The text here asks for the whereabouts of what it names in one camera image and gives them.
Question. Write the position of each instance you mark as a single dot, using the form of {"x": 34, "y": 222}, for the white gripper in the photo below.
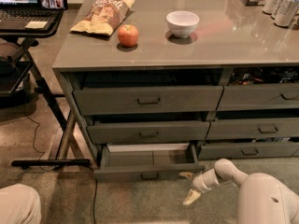
{"x": 199, "y": 184}

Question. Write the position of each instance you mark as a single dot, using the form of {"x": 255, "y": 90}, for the grey drawer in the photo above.
{"x": 253, "y": 128}
{"x": 259, "y": 96}
{"x": 146, "y": 164}
{"x": 248, "y": 150}
{"x": 148, "y": 132}
{"x": 130, "y": 100}

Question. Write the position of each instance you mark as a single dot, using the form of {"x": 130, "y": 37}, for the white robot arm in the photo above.
{"x": 262, "y": 199}

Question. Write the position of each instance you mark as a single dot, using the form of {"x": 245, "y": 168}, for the white rectangular plastic bin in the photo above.
{"x": 146, "y": 147}

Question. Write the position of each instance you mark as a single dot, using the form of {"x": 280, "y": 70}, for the white ceramic bowl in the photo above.
{"x": 182, "y": 23}

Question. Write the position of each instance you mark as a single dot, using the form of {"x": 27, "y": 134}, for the red apple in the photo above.
{"x": 128, "y": 35}

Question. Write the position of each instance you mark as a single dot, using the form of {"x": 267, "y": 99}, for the yellow brown chip bag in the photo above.
{"x": 104, "y": 17}

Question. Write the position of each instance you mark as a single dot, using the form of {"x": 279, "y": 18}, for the black laptop stand cart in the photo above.
{"x": 22, "y": 61}

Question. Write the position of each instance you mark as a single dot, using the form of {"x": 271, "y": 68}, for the yellow sticky note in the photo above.
{"x": 36, "y": 24}

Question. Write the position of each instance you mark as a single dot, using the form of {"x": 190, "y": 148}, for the black smartphone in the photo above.
{"x": 53, "y": 4}

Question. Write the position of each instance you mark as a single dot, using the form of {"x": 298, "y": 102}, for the black laptop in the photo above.
{"x": 15, "y": 14}

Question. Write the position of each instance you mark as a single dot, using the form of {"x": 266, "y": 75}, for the grey drawer cabinet frame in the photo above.
{"x": 173, "y": 72}

